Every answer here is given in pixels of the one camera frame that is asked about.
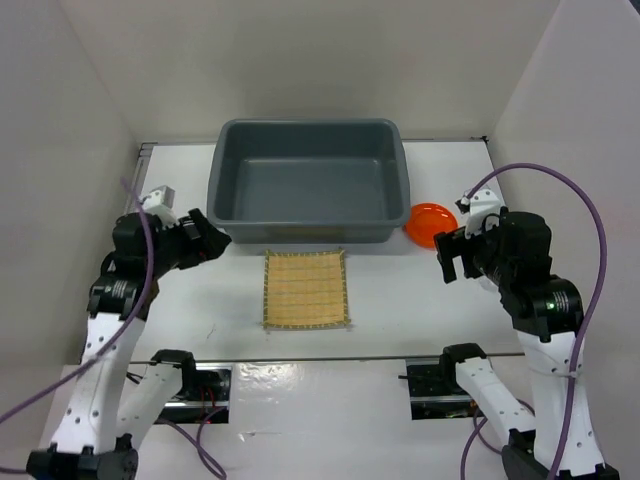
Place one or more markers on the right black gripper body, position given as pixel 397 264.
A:
pixel 483 256

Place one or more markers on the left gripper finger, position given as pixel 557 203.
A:
pixel 215 242
pixel 193 225

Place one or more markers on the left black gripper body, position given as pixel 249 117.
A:
pixel 176 250

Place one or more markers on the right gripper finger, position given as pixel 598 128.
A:
pixel 446 261
pixel 453 243

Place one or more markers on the orange plastic plate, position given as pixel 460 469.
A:
pixel 427 220

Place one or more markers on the woven bamboo mat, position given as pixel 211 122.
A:
pixel 305 291

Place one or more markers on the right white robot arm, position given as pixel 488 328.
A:
pixel 555 439

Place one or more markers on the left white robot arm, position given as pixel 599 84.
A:
pixel 101 432

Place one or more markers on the grey plastic bin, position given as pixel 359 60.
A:
pixel 309 181

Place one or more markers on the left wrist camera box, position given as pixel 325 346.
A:
pixel 159 202

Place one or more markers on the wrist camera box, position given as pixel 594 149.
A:
pixel 159 202
pixel 482 211

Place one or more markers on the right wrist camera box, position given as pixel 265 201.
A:
pixel 482 211

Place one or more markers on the aluminium table edge rail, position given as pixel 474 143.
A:
pixel 141 167

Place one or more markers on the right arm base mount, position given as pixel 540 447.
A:
pixel 431 397

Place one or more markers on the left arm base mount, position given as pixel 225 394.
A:
pixel 200 395

